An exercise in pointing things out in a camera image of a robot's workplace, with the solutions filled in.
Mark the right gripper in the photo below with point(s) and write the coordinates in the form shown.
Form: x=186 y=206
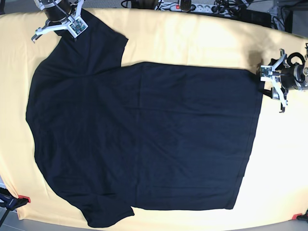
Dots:
x=57 y=10

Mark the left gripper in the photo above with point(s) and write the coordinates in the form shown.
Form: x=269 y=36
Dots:
x=290 y=78

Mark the dark navy T-shirt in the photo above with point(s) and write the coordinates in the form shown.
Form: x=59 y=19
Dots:
x=154 y=136

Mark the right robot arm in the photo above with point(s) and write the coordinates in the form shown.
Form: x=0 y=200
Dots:
x=40 y=5

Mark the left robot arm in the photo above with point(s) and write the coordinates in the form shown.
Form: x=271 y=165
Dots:
x=298 y=59

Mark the black power adapter box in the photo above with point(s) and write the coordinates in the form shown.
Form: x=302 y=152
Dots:
x=255 y=17

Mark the white power strip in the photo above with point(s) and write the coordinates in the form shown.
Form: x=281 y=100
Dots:
x=216 y=9

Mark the right red-black table clamp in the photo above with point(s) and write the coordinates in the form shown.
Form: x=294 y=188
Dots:
x=301 y=217

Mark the red-black table clamp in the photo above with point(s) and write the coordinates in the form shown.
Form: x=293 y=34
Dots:
x=301 y=217
x=11 y=203

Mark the left red-black table clamp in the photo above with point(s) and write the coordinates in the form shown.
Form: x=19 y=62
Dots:
x=11 y=203

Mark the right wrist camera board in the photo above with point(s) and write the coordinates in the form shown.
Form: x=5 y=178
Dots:
x=77 y=27

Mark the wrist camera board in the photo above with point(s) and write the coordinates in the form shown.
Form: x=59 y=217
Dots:
x=77 y=27
x=265 y=73

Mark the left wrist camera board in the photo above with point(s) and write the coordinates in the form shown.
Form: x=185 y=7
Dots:
x=265 y=73

